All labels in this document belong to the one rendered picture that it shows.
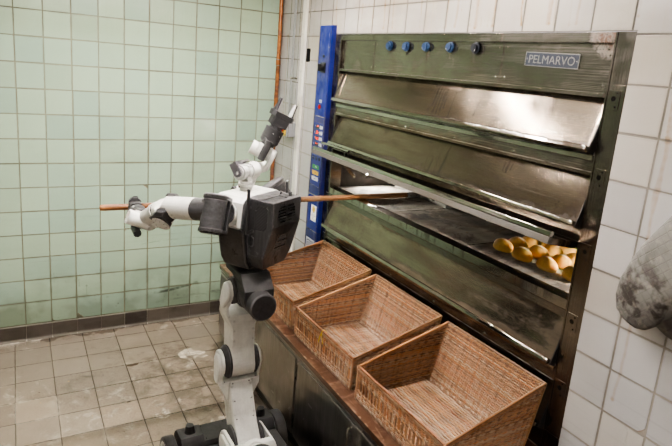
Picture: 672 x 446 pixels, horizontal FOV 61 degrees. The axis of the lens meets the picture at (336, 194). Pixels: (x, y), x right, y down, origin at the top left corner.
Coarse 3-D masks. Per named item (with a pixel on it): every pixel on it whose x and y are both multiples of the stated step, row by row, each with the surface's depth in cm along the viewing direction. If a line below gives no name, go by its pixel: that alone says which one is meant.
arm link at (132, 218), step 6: (132, 210) 248; (138, 210) 254; (126, 216) 249; (132, 216) 246; (138, 216) 248; (126, 222) 246; (132, 222) 247; (138, 222) 248; (132, 228) 252; (138, 228) 251; (144, 228) 251; (138, 234) 249
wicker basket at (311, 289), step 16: (288, 256) 346; (304, 256) 352; (320, 256) 355; (336, 256) 341; (272, 272) 343; (288, 272) 348; (304, 272) 354; (320, 272) 351; (336, 272) 337; (352, 272) 324; (368, 272) 310; (288, 288) 343; (304, 288) 346; (320, 288) 347; (336, 288) 302; (288, 304) 296; (288, 320) 296
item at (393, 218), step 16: (336, 192) 348; (368, 208) 316; (384, 208) 312; (400, 224) 290; (416, 224) 285; (432, 240) 268; (448, 240) 262; (464, 256) 249; (480, 256) 243; (496, 272) 232; (512, 272) 226; (528, 288) 218; (544, 288) 212; (560, 304) 205
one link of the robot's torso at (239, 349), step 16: (224, 288) 240; (224, 304) 241; (224, 320) 252; (240, 320) 246; (256, 320) 250; (224, 336) 254; (240, 336) 247; (224, 352) 248; (240, 352) 248; (256, 352) 252; (240, 368) 248; (256, 368) 253
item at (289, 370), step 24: (264, 336) 313; (288, 336) 286; (384, 336) 295; (264, 360) 314; (288, 360) 285; (312, 360) 265; (264, 384) 315; (288, 384) 286; (312, 384) 262; (336, 384) 247; (288, 408) 289; (312, 408) 264; (336, 408) 242; (360, 408) 231; (288, 432) 300; (312, 432) 264; (336, 432) 243; (360, 432) 226; (384, 432) 217
